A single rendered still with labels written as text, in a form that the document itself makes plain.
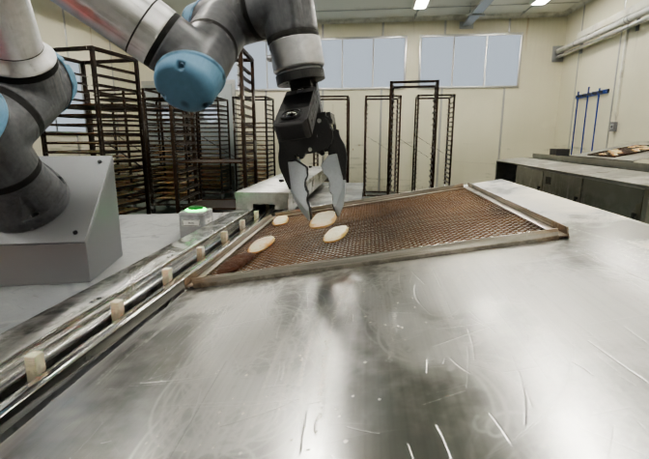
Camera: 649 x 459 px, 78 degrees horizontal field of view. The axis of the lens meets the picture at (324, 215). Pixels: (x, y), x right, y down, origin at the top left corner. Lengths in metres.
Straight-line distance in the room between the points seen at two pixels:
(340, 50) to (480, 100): 2.73
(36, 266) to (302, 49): 0.64
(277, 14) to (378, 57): 7.35
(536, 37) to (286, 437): 8.37
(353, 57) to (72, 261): 7.33
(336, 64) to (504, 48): 2.99
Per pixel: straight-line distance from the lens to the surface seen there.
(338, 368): 0.31
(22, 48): 0.86
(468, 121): 8.02
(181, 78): 0.52
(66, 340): 0.60
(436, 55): 8.02
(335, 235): 0.67
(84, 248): 0.88
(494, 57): 8.22
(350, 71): 7.90
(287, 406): 0.29
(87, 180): 0.98
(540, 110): 8.40
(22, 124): 0.86
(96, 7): 0.55
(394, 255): 0.52
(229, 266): 0.61
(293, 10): 0.60
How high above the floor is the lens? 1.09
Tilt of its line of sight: 11 degrees down
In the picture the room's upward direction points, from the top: straight up
